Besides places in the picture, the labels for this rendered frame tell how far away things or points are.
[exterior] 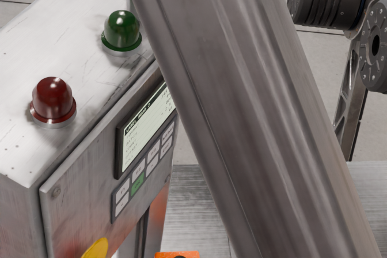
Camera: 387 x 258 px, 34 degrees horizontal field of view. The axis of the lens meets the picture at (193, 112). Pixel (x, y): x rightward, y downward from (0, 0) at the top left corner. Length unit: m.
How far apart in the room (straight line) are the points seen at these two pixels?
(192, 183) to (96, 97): 0.76
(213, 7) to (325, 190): 0.08
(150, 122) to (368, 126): 2.06
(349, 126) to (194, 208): 0.60
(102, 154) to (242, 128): 0.17
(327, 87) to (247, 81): 2.32
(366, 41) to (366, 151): 1.38
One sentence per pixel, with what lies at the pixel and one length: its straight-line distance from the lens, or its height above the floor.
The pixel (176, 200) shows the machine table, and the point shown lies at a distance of 1.11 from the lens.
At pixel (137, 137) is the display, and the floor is 1.43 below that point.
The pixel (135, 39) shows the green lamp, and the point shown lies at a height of 1.49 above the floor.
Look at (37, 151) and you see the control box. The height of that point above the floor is 1.47.
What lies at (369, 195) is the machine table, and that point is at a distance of 1.20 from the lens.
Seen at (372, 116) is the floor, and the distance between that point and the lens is 2.51.
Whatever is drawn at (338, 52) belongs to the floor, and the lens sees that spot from 2.70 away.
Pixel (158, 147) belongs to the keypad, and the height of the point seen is 1.37.
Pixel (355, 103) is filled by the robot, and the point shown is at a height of 0.67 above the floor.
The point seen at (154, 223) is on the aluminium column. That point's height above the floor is 1.21.
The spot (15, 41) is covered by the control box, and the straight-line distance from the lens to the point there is 0.41.
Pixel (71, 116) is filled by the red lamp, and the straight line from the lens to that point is 0.36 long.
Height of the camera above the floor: 1.76
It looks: 49 degrees down
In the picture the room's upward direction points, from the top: 10 degrees clockwise
